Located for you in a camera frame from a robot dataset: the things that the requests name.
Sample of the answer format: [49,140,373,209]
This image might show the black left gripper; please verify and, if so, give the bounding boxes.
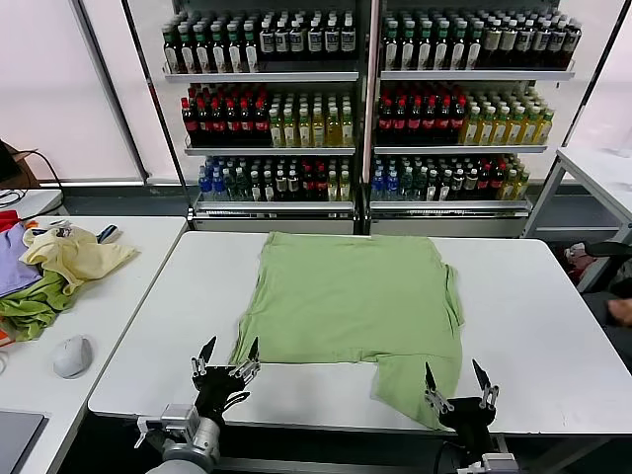
[191,336,262,426]

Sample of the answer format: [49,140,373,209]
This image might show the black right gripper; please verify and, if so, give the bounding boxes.
[423,358,501,466]

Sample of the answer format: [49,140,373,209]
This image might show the green t-shirt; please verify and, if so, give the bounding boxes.
[229,230,468,432]

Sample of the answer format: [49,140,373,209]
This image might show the bystander in dark clothes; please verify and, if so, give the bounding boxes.
[582,276,632,376]

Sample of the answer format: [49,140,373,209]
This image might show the bystander hand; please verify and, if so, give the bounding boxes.
[608,297,632,328]

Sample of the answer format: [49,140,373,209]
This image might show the metal display shelf unit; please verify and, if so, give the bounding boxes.
[367,0,584,239]
[160,0,370,236]

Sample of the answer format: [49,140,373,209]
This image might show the white vertical computer mouse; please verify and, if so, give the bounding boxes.
[52,334,94,380]

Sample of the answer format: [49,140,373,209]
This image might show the red white bundle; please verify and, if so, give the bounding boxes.
[564,242,593,283]

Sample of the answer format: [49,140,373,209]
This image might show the pale yellow shirt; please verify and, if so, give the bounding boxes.
[19,224,141,297]

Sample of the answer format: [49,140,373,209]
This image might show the crumpled green cloth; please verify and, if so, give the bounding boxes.
[0,270,75,343]

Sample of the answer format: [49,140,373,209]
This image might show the black office chair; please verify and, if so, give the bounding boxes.
[582,240,632,297]

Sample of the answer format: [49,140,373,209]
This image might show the grey laptop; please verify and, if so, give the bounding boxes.
[0,409,50,474]

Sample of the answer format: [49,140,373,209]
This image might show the purple cloth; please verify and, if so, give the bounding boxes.
[0,222,43,299]

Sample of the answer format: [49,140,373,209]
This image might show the thin black slanted strut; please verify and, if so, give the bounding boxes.
[120,0,193,219]
[560,0,632,159]

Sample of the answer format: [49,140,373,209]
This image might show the brown cardboard box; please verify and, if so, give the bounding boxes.
[0,139,40,187]

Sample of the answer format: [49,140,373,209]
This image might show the green cap tea bottle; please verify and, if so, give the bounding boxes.
[381,22,400,70]
[242,23,260,74]
[416,22,435,70]
[209,23,227,74]
[399,22,418,70]
[178,24,196,74]
[163,24,181,74]
[434,22,451,70]
[450,22,468,70]
[194,24,211,74]
[225,23,243,74]
[467,22,485,70]

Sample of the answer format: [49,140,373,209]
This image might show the dark bottle blue white label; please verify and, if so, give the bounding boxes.
[323,17,341,61]
[259,19,276,63]
[340,17,357,61]
[274,19,291,63]
[306,17,324,61]
[289,18,307,63]

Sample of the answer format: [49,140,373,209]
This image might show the dark bottle beige label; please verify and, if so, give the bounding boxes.
[516,19,534,69]
[499,19,517,69]
[549,20,567,69]
[565,20,583,68]
[533,19,551,69]
[483,19,501,69]

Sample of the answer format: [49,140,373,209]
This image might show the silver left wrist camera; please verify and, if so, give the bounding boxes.
[135,403,199,448]

